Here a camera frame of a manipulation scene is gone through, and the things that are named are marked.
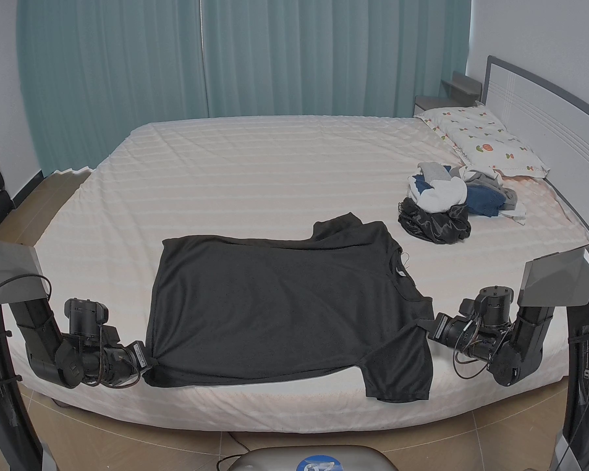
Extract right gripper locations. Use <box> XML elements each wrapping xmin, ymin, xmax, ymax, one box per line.
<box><xmin>416</xmin><ymin>312</ymin><xmax>478</xmax><ymax>358</ymax></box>

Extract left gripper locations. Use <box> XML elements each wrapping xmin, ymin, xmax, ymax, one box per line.
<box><xmin>98</xmin><ymin>340</ymin><xmax>151</xmax><ymax>388</ymax></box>

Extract black T-shirt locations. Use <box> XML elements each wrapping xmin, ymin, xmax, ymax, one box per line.
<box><xmin>143</xmin><ymin>212</ymin><xmax>435</xmax><ymax>403</ymax></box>

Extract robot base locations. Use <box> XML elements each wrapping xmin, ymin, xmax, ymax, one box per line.
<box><xmin>226</xmin><ymin>445</ymin><xmax>391</xmax><ymax>471</ymax></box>

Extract pile of clothes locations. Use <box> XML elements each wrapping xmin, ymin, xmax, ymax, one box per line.
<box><xmin>398</xmin><ymin>161</ymin><xmax>528</xmax><ymax>245</ymax></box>

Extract bed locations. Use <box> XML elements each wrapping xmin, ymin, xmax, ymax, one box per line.
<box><xmin>0</xmin><ymin>56</ymin><xmax>589</xmax><ymax>433</ymax></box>

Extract white printed pillow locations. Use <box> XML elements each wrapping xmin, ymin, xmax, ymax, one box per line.
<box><xmin>413</xmin><ymin>106</ymin><xmax>551</xmax><ymax>179</ymax></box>

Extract grey bedside table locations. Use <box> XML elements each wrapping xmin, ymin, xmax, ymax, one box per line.
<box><xmin>414</xmin><ymin>71</ymin><xmax>483</xmax><ymax>115</ymax></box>

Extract black cable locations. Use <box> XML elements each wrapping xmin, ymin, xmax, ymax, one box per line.
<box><xmin>453</xmin><ymin>346</ymin><xmax>494</xmax><ymax>380</ymax></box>
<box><xmin>0</xmin><ymin>274</ymin><xmax>53</xmax><ymax>308</ymax></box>
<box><xmin>217</xmin><ymin>431</ymin><xmax>249</xmax><ymax>467</ymax></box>

